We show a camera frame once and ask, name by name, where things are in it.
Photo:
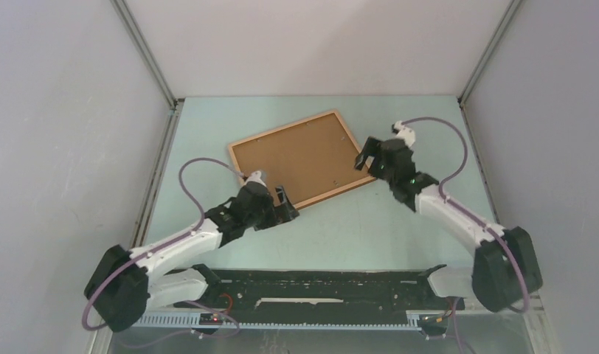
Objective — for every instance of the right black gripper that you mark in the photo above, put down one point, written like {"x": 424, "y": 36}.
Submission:
{"x": 372, "y": 148}

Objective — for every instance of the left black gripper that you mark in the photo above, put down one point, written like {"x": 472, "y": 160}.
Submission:
{"x": 283, "y": 212}

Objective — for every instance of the brown cardboard backing board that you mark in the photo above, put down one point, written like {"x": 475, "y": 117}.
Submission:
{"x": 299, "y": 161}

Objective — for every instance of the wooden picture frame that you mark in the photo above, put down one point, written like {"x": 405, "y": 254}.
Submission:
{"x": 348, "y": 134}

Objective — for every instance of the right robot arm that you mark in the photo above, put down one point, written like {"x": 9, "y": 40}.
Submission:
{"x": 505, "y": 267}

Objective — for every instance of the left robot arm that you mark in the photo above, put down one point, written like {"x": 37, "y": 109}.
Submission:
{"x": 127, "y": 283}

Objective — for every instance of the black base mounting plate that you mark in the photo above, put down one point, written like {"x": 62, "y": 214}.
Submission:
{"x": 322, "y": 298}

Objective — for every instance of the small green circuit board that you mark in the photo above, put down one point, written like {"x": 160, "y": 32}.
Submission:
{"x": 209, "y": 319}

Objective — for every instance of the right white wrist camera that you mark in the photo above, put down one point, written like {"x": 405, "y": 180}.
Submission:
{"x": 402, "y": 132}

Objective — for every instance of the left corner metal post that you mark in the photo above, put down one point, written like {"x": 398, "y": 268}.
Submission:
{"x": 170, "y": 121}

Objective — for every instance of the corner metal post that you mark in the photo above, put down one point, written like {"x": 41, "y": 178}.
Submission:
{"x": 170, "y": 121}
{"x": 471, "y": 84}

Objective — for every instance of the right corner metal post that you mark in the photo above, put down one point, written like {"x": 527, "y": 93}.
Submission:
{"x": 471, "y": 84}

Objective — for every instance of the aluminium rail frame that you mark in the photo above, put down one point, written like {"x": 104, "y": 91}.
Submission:
{"x": 185, "y": 315}

